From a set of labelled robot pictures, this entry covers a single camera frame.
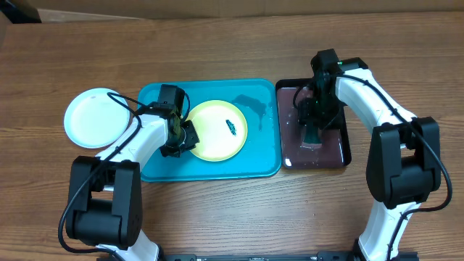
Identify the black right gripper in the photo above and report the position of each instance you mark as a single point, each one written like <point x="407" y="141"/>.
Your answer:
<point x="306" y="114"/>

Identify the black water tray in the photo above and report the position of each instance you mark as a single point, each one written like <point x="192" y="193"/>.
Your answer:
<point x="334" y="152"/>

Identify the light blue plate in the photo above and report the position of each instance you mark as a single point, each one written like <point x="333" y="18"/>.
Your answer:
<point x="96" y="118"/>

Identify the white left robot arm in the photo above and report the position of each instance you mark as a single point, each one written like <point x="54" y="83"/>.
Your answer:
<point x="104" y="211"/>

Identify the cardboard backdrop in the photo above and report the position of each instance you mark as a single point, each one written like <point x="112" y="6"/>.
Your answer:
<point x="174" y="9"/>

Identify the teal plastic tray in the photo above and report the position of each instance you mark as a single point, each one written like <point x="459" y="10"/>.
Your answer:
<point x="261" y="154"/>

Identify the green orange sponge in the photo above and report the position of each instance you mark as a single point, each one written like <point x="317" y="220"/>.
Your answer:
<point x="311" y="135"/>

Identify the yellow plate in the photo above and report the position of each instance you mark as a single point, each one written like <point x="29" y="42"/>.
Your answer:
<point x="222" y="130"/>

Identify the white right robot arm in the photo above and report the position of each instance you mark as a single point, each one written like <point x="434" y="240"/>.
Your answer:
<point x="404" y="171"/>

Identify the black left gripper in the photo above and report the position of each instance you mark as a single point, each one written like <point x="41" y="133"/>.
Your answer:
<point x="192" y="138"/>

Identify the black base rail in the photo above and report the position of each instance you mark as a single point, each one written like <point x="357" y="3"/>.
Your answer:
<point x="320" y="256"/>

